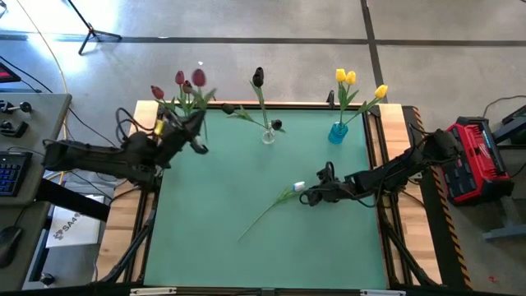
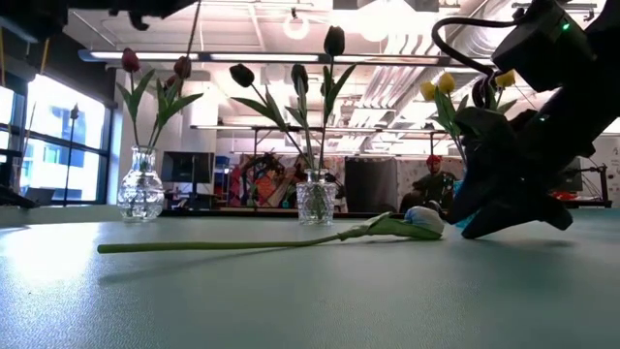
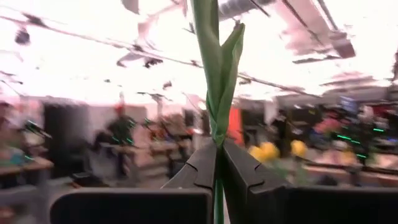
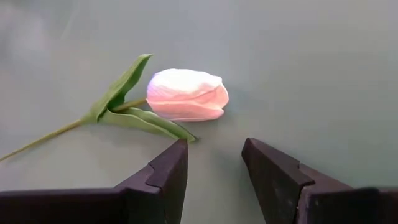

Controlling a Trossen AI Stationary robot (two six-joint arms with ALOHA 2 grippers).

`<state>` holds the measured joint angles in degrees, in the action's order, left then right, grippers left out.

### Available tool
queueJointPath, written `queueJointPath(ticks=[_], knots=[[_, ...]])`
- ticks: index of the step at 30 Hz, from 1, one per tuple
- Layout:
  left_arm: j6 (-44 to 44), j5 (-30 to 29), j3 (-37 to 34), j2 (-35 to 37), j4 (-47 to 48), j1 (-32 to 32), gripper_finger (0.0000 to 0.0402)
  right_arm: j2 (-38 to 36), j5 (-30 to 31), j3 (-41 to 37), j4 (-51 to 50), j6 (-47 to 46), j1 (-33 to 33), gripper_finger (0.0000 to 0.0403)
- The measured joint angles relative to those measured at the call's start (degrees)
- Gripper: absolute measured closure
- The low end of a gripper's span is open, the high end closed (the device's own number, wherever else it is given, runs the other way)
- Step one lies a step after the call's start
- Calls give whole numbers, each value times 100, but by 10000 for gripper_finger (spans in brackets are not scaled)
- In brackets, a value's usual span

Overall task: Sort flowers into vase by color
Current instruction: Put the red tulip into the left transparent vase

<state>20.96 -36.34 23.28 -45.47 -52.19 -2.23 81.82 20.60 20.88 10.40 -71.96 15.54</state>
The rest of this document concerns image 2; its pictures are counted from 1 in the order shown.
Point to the white artificial tulip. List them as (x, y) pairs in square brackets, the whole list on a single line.
[(426, 219)]

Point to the clear bulbous glass vase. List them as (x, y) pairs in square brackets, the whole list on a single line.
[(141, 194)]

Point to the black tripod stand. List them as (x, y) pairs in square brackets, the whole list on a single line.
[(74, 111)]

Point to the yellow artificial tulip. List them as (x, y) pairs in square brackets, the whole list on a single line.
[(427, 91), (506, 78), (446, 83)]

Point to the black partition panel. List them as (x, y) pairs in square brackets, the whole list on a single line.
[(370, 184)]

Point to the black monitor on stand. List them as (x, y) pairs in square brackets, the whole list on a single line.
[(187, 167)]

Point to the black overhead beam with lights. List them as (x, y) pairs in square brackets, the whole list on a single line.
[(266, 57)]

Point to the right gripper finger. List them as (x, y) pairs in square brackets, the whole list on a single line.
[(474, 189), (523, 215)]

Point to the large black-framed window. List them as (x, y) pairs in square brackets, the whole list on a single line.
[(48, 165)]

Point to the black monitor on arm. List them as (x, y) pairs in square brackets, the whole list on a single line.
[(574, 179)]

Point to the black background rig frame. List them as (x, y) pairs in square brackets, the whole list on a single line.
[(378, 130)]

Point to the person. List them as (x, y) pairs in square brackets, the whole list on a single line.
[(433, 186)]

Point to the blue storage bin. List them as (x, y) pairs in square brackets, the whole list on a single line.
[(223, 161)]

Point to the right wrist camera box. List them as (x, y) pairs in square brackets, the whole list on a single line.
[(542, 43)]

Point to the blue glass vase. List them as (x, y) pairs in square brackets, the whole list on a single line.
[(457, 186)]

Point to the clear squat glass vase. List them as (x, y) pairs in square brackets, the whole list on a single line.
[(302, 199)]

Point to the black artificial tulip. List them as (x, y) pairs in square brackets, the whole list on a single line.
[(334, 41), (242, 75), (299, 77)]

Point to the colourful wall art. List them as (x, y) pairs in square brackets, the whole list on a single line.
[(261, 184)]

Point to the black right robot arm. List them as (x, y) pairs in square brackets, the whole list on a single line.
[(605, 58)]

